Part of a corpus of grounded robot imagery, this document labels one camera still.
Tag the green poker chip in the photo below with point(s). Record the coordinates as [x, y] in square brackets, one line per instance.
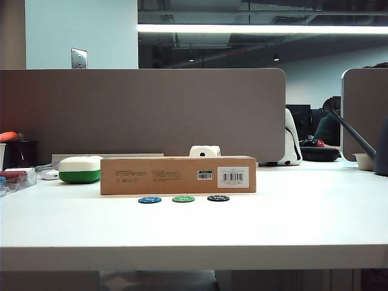
[183, 199]

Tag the black poker chip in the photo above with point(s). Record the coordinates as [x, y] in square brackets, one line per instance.
[218, 198]

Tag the brown cardboard box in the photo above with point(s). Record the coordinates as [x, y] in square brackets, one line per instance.
[136, 182]

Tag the blue poker chip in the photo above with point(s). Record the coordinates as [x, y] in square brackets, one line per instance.
[149, 199]

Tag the clear plastic chip tray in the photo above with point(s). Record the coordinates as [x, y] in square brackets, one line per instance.
[28, 183]

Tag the red poker chip stack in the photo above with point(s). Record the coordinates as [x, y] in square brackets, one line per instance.
[13, 176]

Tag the white die with blue dot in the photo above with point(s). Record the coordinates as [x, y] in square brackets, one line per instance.
[204, 150]

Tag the wide grey desk divider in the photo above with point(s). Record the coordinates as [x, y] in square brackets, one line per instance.
[136, 109]

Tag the white and black plush toy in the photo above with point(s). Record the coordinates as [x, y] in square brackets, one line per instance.
[292, 145]

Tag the black computer monitor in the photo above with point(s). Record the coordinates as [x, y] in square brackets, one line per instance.
[300, 119]

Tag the white and green case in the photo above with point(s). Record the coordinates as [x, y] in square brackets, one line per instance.
[79, 169]

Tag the black ceiling spot light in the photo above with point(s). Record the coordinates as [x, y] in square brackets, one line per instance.
[276, 57]

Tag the red and black headphones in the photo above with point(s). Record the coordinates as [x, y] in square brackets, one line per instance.
[315, 142]

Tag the black oval zip case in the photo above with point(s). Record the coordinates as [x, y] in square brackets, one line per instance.
[319, 153]

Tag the long ceiling light strip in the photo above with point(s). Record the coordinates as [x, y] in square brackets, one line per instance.
[242, 28]

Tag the person in dark green shirt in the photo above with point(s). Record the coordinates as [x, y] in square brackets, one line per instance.
[327, 127]

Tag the small white earbud case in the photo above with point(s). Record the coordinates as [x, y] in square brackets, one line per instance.
[50, 174]

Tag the black cup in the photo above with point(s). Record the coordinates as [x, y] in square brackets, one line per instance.
[28, 153]

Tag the white paper bowl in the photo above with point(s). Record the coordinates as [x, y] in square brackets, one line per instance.
[364, 162]

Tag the narrow grey desk divider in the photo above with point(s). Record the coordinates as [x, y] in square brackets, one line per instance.
[363, 109]

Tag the orange object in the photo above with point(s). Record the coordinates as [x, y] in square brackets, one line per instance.
[9, 136]

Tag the grey watering can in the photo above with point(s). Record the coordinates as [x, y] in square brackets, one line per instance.
[382, 151]

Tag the white paper cup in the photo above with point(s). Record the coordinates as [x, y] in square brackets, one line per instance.
[2, 156]

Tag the metal wall outlet plate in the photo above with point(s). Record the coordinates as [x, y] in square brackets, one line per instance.
[79, 58]

